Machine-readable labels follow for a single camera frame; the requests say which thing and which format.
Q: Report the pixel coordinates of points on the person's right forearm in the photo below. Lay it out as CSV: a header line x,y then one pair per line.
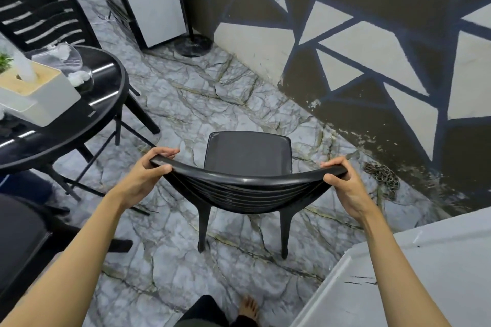
x,y
402,273

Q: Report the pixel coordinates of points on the clear glass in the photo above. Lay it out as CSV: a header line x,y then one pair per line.
x,y
63,56

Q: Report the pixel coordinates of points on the black plastic armless chair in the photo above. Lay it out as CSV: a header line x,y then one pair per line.
x,y
245,154

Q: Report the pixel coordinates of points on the person's right thumb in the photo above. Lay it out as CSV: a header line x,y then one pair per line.
x,y
334,178

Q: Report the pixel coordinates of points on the small green plant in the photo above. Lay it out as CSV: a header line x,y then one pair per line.
x,y
4,62

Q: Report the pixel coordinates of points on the black round table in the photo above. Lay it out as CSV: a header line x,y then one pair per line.
x,y
98,83

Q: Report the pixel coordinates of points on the person's left thumb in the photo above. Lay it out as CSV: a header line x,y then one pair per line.
x,y
161,170

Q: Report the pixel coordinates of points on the person's black trousers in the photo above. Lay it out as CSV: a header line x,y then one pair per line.
x,y
205,311

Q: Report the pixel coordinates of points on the black fan stand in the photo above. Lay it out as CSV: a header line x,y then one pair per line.
x,y
195,45

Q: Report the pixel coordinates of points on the white tissue sheet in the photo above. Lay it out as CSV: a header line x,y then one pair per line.
x,y
25,68

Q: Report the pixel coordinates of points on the person's bare foot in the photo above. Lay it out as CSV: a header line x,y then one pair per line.
x,y
248,307

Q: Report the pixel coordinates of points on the person's left hand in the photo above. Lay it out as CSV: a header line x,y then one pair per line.
x,y
144,185

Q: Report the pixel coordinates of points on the white tissue box wooden lid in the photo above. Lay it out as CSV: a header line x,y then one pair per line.
x,y
50,97

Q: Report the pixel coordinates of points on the crumpled white tissue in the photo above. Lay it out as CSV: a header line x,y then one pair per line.
x,y
78,77

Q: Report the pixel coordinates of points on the white chest counter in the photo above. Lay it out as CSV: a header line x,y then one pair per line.
x,y
433,269

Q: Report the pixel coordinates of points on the black slatted back chair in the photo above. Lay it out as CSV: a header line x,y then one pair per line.
x,y
42,5

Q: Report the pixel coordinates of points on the blue bag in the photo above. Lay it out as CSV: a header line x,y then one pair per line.
x,y
23,187

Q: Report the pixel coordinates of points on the person's left forearm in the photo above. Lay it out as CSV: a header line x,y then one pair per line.
x,y
69,261

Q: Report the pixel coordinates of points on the person's right hand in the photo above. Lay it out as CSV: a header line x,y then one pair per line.
x,y
351,196

